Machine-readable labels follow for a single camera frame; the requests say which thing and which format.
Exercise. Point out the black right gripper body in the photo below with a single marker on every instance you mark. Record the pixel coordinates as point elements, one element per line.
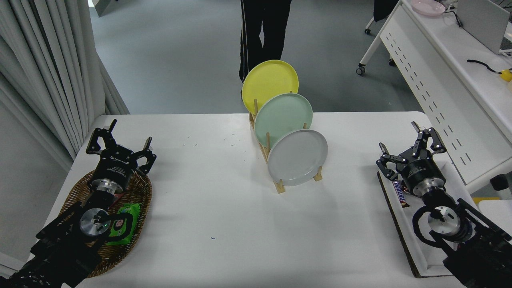
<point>420,170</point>

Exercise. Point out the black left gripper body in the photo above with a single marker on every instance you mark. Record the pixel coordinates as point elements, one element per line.
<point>114,166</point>

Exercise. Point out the grey plate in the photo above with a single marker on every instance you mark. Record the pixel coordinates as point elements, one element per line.
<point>298,158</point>

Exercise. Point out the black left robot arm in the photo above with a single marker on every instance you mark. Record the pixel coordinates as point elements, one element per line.
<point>60,244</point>

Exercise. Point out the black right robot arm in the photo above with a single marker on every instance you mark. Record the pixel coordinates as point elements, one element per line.
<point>480,252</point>

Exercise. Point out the wooden plate rack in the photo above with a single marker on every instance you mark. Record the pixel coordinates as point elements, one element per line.
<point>279,187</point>

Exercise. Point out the pale green plate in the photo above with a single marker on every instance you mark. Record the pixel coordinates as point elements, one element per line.
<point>282,116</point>

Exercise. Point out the pink plate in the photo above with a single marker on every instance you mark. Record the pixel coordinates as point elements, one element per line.
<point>428,7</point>

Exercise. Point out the yellow plate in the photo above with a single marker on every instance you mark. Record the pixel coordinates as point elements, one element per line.
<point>268,82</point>

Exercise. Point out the small Snickers bar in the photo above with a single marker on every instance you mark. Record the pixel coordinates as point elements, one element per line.
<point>400,194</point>

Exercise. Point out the small red packet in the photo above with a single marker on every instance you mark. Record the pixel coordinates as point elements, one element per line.
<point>116,198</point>

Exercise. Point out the brown wicker basket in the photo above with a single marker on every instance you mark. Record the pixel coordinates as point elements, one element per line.
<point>136,192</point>

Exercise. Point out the white cardboard tray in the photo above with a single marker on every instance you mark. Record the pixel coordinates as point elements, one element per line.
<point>416,232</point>

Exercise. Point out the green wet wipes pack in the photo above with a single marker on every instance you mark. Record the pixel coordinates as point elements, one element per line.
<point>128,228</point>

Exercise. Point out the white perforated desk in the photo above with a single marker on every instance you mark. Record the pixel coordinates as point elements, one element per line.
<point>440,72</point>

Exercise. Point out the small white table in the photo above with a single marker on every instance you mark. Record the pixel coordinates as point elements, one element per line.
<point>498,216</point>

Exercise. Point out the grey curtain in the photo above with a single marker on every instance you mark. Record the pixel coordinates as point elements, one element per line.
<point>48,60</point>

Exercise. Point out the yellow object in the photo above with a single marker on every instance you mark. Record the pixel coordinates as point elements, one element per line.
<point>506,75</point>

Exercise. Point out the grey laptop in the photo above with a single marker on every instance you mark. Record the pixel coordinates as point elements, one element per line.
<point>484,24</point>

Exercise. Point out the person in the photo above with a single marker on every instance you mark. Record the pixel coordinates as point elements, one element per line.
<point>260,32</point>

